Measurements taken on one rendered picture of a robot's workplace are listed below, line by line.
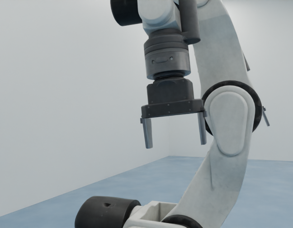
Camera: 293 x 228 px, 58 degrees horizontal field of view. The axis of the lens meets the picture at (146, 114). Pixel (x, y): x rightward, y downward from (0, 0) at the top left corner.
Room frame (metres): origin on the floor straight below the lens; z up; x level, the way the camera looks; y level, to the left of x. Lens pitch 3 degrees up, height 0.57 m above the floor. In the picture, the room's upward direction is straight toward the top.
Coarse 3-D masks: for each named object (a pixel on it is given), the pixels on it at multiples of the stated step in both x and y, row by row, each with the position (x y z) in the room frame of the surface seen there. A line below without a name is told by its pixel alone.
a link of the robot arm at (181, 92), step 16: (176, 48) 0.48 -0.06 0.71; (160, 64) 0.48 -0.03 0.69; (176, 64) 0.47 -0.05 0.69; (160, 80) 0.49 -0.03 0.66; (176, 80) 0.49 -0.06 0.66; (160, 96) 0.50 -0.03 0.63; (176, 96) 0.49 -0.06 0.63; (192, 96) 0.50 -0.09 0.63; (144, 112) 0.51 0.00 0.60; (160, 112) 0.49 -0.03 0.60; (176, 112) 0.48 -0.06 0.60; (192, 112) 0.49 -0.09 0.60
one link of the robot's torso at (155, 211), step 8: (136, 208) 0.76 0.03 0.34; (144, 208) 0.74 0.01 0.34; (152, 208) 0.77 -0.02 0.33; (160, 208) 0.83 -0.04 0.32; (168, 208) 0.82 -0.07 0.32; (136, 216) 0.70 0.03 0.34; (144, 216) 0.72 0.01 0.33; (152, 216) 0.77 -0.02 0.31; (160, 216) 0.83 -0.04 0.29; (128, 224) 0.68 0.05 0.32; (136, 224) 0.67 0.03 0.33; (144, 224) 0.67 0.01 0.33; (152, 224) 0.66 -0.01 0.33; (160, 224) 0.65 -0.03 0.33; (168, 224) 0.65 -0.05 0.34; (176, 224) 0.64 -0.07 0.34
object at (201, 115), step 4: (200, 112) 0.48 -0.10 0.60; (204, 112) 0.49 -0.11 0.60; (200, 116) 0.48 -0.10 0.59; (204, 116) 0.49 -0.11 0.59; (200, 120) 0.48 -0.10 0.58; (204, 120) 0.51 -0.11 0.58; (200, 124) 0.48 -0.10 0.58; (204, 124) 0.50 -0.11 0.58; (200, 128) 0.48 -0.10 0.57; (204, 128) 0.49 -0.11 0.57; (200, 132) 0.49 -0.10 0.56; (204, 132) 0.49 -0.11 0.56; (200, 136) 0.49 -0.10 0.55; (204, 136) 0.49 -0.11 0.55; (200, 140) 0.49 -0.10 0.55; (204, 140) 0.49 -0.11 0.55; (204, 144) 0.49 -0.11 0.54
